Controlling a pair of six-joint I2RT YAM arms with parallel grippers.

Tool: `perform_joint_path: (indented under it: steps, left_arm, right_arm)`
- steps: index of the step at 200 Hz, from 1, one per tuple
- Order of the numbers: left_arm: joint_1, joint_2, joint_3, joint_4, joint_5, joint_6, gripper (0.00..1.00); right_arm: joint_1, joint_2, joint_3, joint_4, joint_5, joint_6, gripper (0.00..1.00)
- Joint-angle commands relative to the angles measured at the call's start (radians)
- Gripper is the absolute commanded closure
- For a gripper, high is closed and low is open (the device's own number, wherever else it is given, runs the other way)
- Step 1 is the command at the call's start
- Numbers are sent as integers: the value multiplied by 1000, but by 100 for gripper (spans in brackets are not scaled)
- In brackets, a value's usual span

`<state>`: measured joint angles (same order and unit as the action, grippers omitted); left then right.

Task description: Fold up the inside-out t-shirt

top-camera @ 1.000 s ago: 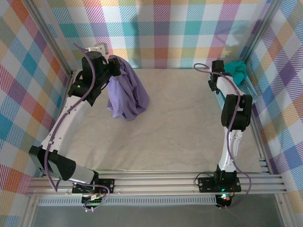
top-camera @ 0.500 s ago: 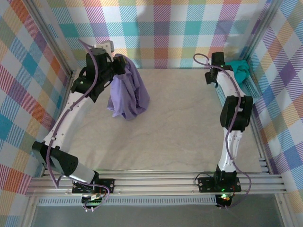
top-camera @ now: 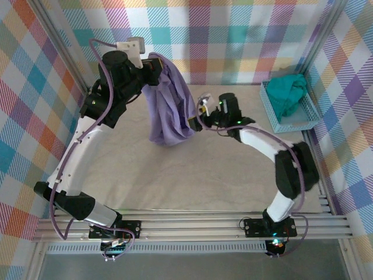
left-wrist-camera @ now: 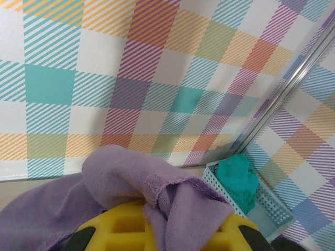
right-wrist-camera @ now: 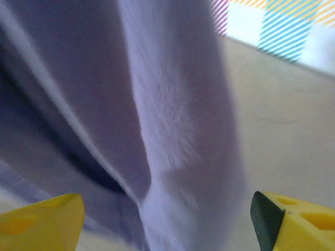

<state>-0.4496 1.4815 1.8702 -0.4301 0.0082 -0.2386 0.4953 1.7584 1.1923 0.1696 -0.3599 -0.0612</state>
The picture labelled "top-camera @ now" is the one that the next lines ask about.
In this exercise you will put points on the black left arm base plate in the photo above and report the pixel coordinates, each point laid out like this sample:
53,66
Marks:
134,227

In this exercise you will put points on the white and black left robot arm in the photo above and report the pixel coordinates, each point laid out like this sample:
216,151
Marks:
84,151

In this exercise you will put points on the aluminium side rail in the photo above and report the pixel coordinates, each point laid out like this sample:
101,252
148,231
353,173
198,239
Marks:
309,137
88,89

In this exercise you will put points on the light blue perforated basket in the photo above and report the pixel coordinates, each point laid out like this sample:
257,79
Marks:
309,113

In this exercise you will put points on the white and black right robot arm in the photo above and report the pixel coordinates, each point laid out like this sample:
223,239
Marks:
256,140

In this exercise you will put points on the teal crumpled cloth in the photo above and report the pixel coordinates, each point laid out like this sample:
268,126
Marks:
282,93

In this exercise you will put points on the purple t-shirt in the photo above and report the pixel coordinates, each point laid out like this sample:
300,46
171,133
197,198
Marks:
172,111

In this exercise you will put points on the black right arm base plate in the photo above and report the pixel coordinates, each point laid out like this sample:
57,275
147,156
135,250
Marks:
253,227

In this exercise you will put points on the aluminium frame post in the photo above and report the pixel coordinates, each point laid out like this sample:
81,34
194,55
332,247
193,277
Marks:
320,38
62,46

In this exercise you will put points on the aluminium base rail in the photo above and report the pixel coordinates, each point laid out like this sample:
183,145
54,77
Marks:
189,224

